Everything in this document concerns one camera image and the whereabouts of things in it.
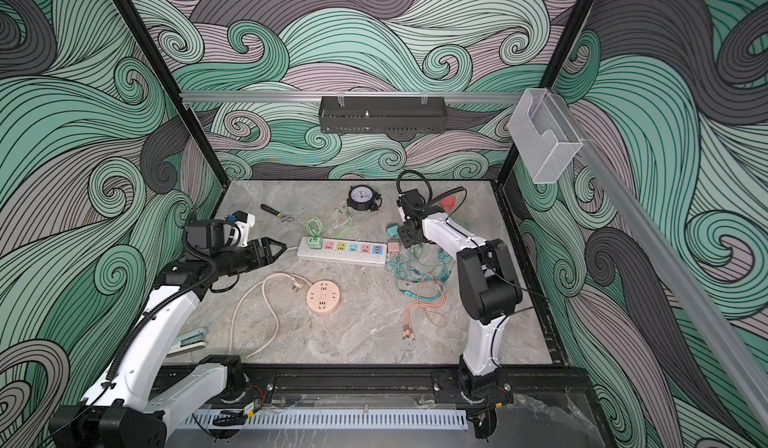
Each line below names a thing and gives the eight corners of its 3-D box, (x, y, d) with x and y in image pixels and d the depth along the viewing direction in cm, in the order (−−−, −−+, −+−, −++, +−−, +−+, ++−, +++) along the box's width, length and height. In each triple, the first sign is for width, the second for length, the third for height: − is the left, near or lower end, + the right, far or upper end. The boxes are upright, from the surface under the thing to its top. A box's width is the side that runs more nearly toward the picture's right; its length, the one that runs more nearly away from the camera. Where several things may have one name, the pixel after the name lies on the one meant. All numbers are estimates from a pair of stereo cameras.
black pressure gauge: (347, 210, 114) (347, 204, 111) (349, 191, 120) (348, 185, 117) (381, 210, 114) (382, 204, 111) (381, 191, 120) (381, 185, 117)
